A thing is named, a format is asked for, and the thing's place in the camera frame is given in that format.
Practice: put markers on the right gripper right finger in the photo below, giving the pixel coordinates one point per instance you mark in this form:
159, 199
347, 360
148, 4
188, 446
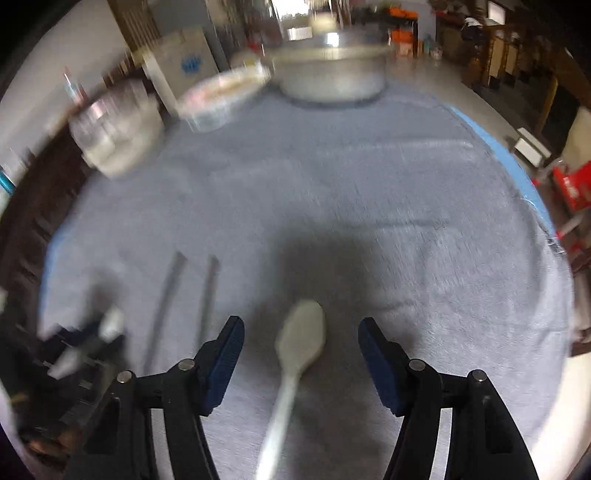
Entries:
412, 391

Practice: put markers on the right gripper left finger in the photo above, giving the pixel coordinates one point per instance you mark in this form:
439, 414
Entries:
191, 390

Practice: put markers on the white plastic spoon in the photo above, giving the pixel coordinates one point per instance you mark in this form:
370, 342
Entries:
299, 343

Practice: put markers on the dark chopstick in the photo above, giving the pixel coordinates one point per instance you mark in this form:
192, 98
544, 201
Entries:
166, 298

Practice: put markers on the dark carved wooden table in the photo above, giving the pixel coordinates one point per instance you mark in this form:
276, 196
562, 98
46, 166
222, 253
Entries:
42, 201

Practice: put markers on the grey tablecloth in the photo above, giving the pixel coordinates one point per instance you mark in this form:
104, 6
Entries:
394, 210

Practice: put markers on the blue undercloth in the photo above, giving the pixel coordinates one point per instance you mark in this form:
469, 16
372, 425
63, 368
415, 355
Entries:
521, 179

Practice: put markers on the red plastic chair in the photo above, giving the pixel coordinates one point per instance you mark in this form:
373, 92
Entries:
572, 190

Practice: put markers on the white bowl with plastic bag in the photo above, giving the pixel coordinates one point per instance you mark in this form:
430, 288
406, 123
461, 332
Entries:
118, 130

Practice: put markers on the white step stool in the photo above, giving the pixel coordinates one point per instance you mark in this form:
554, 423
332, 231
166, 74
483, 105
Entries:
530, 148

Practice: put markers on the white plate with food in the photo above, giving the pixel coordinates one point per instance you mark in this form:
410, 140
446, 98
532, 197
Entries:
214, 102

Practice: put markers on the metal pot with lid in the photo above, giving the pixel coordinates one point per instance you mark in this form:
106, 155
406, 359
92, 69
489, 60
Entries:
325, 63

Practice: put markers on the white chest freezer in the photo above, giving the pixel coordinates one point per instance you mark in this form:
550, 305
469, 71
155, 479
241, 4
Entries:
176, 63

